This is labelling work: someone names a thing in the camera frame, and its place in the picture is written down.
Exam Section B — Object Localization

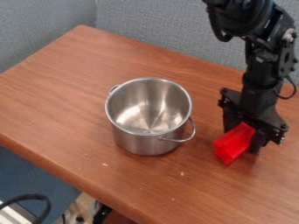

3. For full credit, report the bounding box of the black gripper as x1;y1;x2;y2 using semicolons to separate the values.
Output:
219;73;288;154

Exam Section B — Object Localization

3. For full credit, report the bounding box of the red plastic block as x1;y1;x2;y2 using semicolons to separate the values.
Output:
212;122;256;165

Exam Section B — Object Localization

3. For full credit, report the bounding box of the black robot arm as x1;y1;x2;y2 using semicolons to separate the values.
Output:
203;0;299;153

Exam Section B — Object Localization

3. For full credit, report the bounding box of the stainless steel metal pot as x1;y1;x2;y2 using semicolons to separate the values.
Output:
106;77;196;156

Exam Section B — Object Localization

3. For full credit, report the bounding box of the wooden table leg base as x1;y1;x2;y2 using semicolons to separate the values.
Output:
53;192;112;224

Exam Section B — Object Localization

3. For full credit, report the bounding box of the grey device under table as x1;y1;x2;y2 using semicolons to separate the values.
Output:
0;203;35;224

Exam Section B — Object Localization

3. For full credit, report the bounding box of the black cable loop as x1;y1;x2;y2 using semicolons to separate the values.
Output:
0;193;52;224

